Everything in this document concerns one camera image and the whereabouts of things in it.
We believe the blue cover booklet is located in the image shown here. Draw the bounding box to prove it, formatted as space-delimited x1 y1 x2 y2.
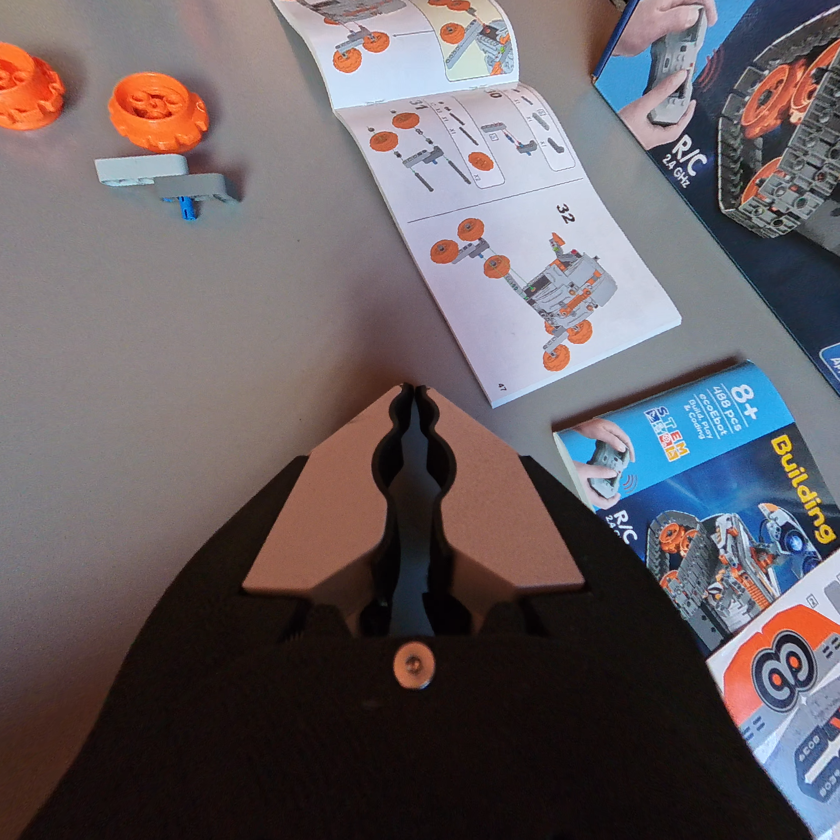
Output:
553 360 840 660

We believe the blue robot kit box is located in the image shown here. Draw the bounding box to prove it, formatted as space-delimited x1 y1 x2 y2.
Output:
591 0 840 398

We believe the grey beam assembly blue pin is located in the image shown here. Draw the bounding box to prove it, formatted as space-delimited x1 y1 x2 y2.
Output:
94 152 242 221

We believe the sticker sheet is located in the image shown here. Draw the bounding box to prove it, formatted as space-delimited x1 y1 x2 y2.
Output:
705 550 840 840

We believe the open instruction booklet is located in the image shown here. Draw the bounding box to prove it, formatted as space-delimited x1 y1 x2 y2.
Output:
270 0 683 409

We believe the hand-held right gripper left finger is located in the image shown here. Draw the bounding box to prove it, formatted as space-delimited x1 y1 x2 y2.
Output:
241 382 416 636

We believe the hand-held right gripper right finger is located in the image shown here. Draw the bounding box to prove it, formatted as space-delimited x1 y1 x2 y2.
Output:
416 385 586 636

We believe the orange toothed wheel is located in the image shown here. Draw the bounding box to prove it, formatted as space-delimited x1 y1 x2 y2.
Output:
0 41 67 131
107 71 211 153

